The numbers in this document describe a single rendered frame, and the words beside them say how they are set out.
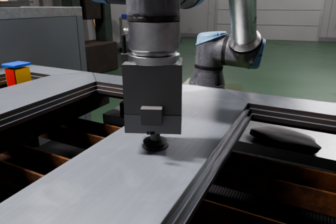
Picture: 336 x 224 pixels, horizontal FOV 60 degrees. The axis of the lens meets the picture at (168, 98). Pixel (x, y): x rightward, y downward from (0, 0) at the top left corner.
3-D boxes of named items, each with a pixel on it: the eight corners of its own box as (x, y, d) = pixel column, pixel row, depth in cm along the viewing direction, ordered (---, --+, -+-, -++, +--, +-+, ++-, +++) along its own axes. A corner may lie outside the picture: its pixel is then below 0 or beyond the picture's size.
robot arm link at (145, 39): (179, 23, 37) (116, 22, 38) (179, 58, 39) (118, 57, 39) (180, 19, 44) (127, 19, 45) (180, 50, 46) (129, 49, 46)
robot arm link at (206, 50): (199, 60, 126) (202, 28, 122) (230, 64, 121) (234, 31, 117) (189, 64, 116) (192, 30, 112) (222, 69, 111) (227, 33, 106)
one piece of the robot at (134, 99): (110, 40, 36) (117, 156, 41) (182, 40, 36) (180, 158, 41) (126, 32, 46) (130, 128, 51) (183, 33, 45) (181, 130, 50)
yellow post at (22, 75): (25, 128, 94) (15, 70, 88) (14, 125, 96) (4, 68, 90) (37, 123, 98) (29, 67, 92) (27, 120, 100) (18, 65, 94)
